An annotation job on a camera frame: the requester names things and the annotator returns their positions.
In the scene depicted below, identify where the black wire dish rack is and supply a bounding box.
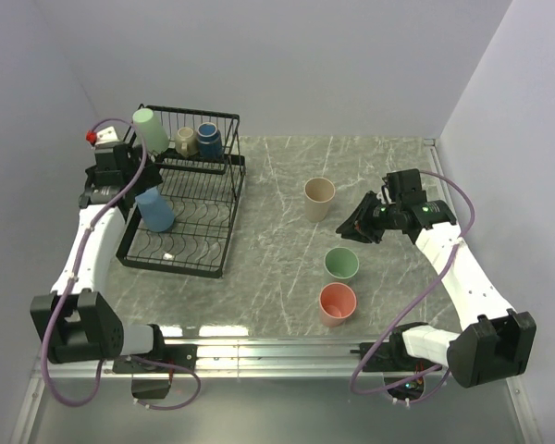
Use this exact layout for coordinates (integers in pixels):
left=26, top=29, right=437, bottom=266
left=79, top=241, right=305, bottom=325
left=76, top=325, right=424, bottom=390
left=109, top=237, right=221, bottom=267
left=117, top=105, right=246, bottom=278

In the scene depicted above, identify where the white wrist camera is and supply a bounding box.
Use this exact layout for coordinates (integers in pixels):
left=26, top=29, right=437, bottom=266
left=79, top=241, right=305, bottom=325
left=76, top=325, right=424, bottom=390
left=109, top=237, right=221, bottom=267
left=85, top=126, right=119, bottom=149
left=380, top=176, right=394, bottom=204

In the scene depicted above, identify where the small green plastic cup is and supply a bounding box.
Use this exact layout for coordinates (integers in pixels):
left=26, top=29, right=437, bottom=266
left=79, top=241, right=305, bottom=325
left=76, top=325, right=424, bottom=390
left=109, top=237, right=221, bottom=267
left=132, top=107, right=169, bottom=155

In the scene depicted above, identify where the olive ceramic mug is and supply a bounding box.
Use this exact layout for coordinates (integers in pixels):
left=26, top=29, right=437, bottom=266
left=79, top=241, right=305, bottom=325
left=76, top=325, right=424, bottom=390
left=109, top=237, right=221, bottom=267
left=175, top=127, right=198, bottom=158

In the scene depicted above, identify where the aluminium mounting rail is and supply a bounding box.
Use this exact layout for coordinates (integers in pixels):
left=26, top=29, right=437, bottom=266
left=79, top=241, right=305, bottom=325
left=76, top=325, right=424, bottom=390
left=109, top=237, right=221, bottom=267
left=48, top=338, right=435, bottom=378

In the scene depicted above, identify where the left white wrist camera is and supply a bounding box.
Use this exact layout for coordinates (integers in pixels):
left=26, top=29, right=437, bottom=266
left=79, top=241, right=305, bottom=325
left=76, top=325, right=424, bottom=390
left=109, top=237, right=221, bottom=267
left=85, top=126, right=119, bottom=149

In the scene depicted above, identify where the beige plastic cup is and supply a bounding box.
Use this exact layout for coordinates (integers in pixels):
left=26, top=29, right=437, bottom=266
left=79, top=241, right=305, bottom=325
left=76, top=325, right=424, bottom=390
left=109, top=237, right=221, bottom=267
left=304, top=178, right=336, bottom=223

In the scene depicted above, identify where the dark blue glazed mug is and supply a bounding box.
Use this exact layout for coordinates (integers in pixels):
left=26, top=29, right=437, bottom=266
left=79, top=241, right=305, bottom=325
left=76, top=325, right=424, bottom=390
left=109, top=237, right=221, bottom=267
left=196, top=122, right=224, bottom=159

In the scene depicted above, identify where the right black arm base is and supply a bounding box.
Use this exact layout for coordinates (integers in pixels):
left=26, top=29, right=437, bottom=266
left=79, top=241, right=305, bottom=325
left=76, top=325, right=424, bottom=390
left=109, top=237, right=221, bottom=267
left=362, top=341, right=402, bottom=373

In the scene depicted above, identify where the large green plastic cup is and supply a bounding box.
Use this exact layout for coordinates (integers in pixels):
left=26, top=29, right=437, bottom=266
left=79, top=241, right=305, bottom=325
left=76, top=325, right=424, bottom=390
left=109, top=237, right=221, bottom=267
left=324, top=247, right=360, bottom=283

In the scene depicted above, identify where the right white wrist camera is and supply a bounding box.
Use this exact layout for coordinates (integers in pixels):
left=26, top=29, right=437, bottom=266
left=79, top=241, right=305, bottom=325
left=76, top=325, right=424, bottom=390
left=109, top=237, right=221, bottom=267
left=380, top=176, right=394, bottom=204

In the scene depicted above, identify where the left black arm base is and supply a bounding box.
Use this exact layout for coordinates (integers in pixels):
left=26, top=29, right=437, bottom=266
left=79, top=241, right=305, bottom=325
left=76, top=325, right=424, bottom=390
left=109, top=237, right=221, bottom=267
left=112, top=344, right=198, bottom=374

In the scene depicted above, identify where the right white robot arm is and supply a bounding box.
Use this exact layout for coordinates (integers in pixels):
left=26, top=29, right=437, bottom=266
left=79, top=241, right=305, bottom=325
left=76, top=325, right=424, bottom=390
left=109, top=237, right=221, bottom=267
left=336, top=168, right=537, bottom=389

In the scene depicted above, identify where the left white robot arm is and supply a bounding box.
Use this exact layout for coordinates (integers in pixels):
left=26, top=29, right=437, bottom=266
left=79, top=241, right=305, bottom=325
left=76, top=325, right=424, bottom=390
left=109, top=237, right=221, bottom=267
left=30, top=142, right=168, bottom=372

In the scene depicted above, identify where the pink plastic cup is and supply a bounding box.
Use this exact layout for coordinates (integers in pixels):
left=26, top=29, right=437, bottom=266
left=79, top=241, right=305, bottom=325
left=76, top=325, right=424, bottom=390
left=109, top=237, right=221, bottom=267
left=318, top=282, right=357, bottom=327

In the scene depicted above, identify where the blue plastic cup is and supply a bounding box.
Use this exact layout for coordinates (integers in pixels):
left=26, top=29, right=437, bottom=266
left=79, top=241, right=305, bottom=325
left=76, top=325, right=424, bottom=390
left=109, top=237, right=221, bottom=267
left=135, top=187, right=175, bottom=232

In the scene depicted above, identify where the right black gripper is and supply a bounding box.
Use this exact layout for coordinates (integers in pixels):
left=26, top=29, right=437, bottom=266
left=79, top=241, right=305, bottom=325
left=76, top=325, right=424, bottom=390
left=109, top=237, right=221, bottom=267
left=335, top=191, right=401, bottom=244

